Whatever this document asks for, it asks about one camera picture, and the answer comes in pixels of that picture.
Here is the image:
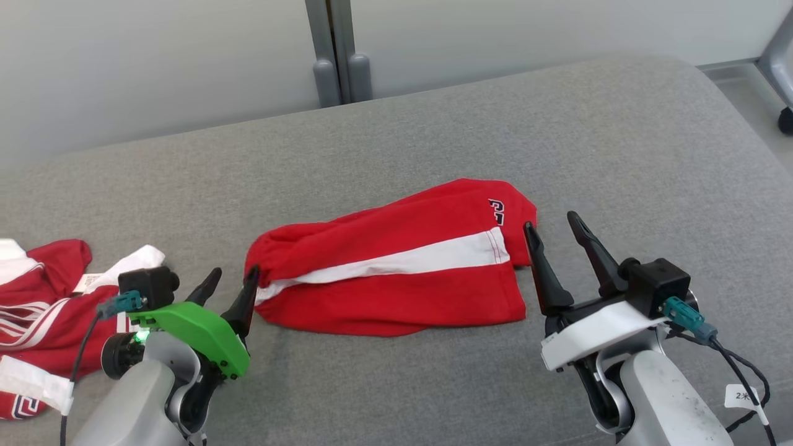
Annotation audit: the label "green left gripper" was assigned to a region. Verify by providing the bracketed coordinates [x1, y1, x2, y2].
[129, 265, 261, 380]

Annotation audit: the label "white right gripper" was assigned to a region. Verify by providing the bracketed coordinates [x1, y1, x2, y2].
[524, 211, 670, 373]

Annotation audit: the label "red shorts with white stripe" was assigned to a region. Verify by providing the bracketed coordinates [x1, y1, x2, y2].
[245, 178, 538, 338]

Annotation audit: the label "red Bulls basketball jersey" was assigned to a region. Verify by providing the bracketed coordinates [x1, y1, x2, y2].
[0, 238, 167, 422]

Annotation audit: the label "grey fabric sofa cushion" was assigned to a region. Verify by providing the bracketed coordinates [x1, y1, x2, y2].
[0, 53, 793, 446]

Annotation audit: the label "grey chair leg with caster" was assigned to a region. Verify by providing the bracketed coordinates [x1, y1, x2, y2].
[756, 5, 793, 136]

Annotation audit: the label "teal left camera connector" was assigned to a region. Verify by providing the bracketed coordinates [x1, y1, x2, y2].
[96, 290, 147, 320]

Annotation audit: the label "teal camera connector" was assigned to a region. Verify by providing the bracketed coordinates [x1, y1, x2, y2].
[660, 296, 719, 345]
[96, 290, 147, 320]

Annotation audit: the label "teal right camera connector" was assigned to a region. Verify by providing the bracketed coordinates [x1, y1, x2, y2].
[660, 296, 719, 345]

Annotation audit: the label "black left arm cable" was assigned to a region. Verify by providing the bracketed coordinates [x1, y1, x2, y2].
[59, 310, 103, 446]

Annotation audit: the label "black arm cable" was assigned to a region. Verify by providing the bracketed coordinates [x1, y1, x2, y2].
[59, 310, 103, 446]
[666, 327, 776, 446]

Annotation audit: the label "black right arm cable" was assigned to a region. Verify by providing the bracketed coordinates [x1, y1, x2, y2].
[666, 327, 776, 446]

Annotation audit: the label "white cable label tag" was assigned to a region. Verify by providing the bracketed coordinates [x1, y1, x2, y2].
[724, 383, 760, 410]

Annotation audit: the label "grey partition post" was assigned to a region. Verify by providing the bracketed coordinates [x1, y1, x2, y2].
[304, 0, 374, 110]

